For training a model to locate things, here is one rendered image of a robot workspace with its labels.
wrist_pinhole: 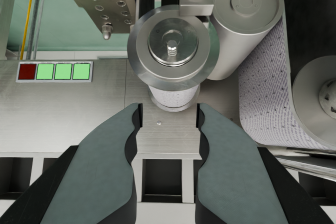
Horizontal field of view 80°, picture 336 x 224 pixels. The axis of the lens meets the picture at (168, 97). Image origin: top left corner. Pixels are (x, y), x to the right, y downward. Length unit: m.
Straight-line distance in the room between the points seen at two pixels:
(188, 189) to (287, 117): 0.38
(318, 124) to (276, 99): 0.07
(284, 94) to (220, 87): 0.32
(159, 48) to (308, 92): 0.23
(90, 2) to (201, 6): 0.39
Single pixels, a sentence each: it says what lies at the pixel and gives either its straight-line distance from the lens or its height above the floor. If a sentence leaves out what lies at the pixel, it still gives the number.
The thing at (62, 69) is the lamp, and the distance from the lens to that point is 0.75.
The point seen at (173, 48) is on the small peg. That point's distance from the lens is 0.28.
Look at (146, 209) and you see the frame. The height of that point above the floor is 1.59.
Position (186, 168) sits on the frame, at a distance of 0.64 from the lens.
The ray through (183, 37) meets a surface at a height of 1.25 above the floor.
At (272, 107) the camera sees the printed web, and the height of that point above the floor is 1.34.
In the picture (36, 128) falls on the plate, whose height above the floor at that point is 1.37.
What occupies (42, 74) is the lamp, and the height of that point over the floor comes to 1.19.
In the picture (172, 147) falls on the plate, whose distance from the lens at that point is 0.62.
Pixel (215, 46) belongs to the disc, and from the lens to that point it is 0.34.
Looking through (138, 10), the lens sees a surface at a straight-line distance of 0.37.
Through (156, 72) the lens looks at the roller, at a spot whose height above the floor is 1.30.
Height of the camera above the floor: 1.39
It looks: 11 degrees down
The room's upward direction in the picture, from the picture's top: 180 degrees counter-clockwise
